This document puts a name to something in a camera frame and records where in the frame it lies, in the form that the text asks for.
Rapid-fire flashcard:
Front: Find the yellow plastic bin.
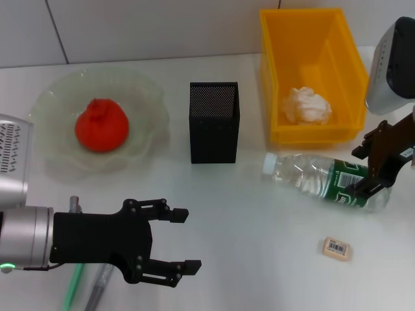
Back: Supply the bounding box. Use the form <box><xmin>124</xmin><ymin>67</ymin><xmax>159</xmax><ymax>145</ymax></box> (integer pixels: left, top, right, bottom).
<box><xmin>259</xmin><ymin>8</ymin><xmax>370</xmax><ymax>145</ymax></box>

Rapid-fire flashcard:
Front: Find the white paper ball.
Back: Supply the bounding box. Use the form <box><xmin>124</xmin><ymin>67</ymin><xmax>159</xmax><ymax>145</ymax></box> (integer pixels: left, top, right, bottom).
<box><xmin>281</xmin><ymin>86</ymin><xmax>333</xmax><ymax>126</ymax></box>

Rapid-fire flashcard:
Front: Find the left gripper cable with plugs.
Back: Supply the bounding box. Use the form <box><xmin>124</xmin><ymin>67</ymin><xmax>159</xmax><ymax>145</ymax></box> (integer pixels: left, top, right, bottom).
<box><xmin>69</xmin><ymin>195</ymin><xmax>84</xmax><ymax>214</ymax></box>

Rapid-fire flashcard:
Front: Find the orange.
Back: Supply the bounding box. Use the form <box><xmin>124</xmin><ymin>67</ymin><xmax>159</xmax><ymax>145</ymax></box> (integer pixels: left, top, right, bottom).
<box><xmin>74</xmin><ymin>98</ymin><xmax>130</xmax><ymax>153</ymax></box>

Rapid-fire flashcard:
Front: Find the pale green glass fruit plate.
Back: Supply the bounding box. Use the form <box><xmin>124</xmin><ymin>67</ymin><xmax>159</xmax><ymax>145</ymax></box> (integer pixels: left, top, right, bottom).
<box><xmin>26</xmin><ymin>69</ymin><xmax>171</xmax><ymax>174</ymax></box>

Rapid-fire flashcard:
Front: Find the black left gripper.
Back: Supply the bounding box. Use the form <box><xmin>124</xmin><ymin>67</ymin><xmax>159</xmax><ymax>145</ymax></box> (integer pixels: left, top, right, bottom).
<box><xmin>48</xmin><ymin>198</ymin><xmax>202</xmax><ymax>288</ymax></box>

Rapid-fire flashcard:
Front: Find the black mesh pen holder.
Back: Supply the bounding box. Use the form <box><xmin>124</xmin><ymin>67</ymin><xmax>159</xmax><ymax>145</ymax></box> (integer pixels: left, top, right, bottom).
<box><xmin>189</xmin><ymin>81</ymin><xmax>240</xmax><ymax>165</ymax></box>

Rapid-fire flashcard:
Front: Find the beige eraser with barcode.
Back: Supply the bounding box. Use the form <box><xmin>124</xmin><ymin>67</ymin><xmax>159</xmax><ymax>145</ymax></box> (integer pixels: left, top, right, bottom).
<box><xmin>322</xmin><ymin>236</ymin><xmax>353</xmax><ymax>261</ymax></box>

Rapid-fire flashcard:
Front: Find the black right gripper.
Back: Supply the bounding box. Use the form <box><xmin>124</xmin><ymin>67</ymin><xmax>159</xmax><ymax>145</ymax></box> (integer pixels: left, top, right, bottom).
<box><xmin>345</xmin><ymin>111</ymin><xmax>415</xmax><ymax>199</ymax></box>

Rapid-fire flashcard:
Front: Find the clear bottle with green label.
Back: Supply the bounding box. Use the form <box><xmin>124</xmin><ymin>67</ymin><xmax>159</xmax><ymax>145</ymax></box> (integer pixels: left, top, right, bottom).
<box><xmin>261</xmin><ymin>152</ymin><xmax>393</xmax><ymax>213</ymax></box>

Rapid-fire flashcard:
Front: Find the green pen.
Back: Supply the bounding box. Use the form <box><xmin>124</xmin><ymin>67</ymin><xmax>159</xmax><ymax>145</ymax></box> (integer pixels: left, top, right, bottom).
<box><xmin>63</xmin><ymin>262</ymin><xmax>85</xmax><ymax>311</ymax></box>

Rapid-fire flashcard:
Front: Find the grey pen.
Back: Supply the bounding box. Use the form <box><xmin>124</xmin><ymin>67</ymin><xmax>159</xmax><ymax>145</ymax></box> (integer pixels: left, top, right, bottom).
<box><xmin>83</xmin><ymin>262</ymin><xmax>114</xmax><ymax>311</ymax></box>

